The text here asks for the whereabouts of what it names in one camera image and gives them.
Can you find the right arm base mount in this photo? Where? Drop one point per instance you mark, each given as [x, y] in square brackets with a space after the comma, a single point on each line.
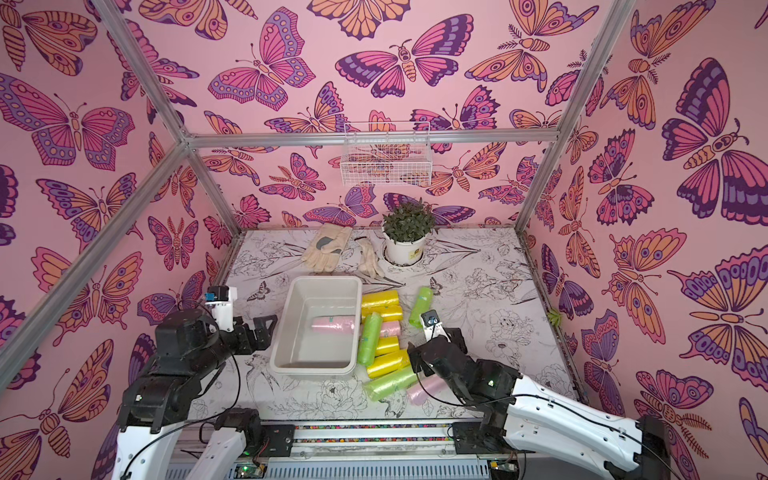
[478, 438]

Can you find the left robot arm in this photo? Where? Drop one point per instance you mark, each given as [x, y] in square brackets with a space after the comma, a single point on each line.
[155, 408]

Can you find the yellow bag roll small middle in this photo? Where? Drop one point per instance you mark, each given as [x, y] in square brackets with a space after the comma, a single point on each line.
[387, 345]

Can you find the left beige work glove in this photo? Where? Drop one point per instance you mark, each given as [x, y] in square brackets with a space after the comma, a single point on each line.
[324, 252]

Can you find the beige work glove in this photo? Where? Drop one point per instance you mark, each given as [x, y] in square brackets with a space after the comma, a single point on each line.
[369, 264]
[324, 252]

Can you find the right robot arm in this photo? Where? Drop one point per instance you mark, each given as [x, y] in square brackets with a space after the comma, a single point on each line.
[518, 415]

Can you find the white slotted cable duct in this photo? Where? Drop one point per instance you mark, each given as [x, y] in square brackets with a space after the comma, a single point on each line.
[373, 469]

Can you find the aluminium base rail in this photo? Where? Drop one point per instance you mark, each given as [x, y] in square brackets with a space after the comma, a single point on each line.
[380, 440]

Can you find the green bag roll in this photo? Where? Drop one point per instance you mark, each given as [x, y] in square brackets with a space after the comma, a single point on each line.
[421, 305]
[369, 339]
[389, 384]

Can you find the potted green plant white pot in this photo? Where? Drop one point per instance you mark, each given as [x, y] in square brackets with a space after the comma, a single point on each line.
[406, 227]

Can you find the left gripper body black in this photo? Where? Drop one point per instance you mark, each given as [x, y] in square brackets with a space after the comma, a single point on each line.
[245, 337]

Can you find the white plastic storage box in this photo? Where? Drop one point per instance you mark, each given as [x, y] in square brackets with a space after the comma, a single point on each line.
[318, 332]

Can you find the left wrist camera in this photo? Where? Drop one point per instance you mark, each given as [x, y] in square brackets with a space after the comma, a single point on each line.
[219, 299]

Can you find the green bag roll bottom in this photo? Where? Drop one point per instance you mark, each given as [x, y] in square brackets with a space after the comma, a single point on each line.
[389, 384]

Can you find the yellow bag roll lower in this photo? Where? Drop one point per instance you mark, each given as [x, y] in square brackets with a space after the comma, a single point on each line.
[388, 363]

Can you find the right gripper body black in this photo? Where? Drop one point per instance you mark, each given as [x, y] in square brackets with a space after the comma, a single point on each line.
[432, 352]

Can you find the aluminium frame bars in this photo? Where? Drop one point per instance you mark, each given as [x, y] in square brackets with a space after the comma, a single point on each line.
[47, 312]

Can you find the yellow bag roll top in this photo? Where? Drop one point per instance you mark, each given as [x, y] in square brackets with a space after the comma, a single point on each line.
[379, 300]

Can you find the white wire basket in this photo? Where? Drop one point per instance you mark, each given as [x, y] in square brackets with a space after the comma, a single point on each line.
[387, 153]

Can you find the pink bag roll bottom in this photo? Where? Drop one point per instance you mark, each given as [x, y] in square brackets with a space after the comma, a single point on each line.
[424, 389]

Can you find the right beige work glove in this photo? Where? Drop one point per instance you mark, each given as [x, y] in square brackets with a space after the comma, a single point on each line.
[369, 264]

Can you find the pink bag roll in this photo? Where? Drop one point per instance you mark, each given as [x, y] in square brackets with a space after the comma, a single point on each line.
[334, 324]
[424, 389]
[390, 329]

